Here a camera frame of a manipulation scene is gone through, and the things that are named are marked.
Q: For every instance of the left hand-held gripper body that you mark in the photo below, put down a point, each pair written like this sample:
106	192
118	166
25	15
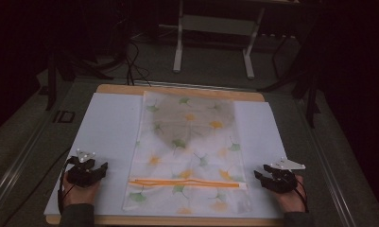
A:
80	176

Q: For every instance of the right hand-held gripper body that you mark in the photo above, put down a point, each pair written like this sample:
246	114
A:
284	179

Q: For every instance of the person's left hand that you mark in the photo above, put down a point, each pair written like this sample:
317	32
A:
80	194

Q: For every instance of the white table mat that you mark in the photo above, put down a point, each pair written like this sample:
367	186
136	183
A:
108	132

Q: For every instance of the leaf print mesh laundry bag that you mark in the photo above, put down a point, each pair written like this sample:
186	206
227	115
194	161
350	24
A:
190	164

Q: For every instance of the black tripod stand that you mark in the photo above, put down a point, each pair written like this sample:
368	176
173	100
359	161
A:
306	85

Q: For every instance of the grey cloth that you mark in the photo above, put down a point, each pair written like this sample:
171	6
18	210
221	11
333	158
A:
190	121

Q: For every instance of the wooden table board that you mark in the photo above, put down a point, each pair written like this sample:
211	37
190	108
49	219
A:
190	92

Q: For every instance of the white metal stand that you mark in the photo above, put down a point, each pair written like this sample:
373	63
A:
215	26

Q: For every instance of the metal floor rail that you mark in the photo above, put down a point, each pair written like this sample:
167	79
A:
17	164
330	164

